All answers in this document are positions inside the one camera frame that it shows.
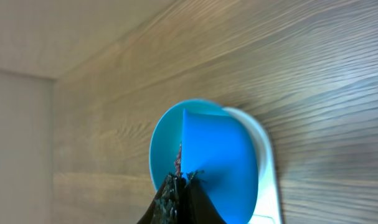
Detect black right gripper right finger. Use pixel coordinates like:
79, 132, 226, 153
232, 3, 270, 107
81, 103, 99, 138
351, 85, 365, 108
179, 170, 226, 224

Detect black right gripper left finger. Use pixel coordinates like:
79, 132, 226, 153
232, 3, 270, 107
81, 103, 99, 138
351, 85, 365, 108
138, 173, 186, 224

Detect blue plastic measuring scoop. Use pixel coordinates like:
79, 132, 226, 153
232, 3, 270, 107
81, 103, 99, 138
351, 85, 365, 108
181, 110, 258, 223

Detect teal blue bowl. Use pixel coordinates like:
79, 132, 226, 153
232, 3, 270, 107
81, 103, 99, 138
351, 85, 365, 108
149, 99, 228, 190

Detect white digital kitchen scale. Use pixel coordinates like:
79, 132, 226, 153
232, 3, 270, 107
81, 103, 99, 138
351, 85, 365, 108
224, 107, 284, 224

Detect red adzuki beans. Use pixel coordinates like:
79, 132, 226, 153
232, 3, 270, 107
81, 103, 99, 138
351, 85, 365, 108
174, 144, 182, 177

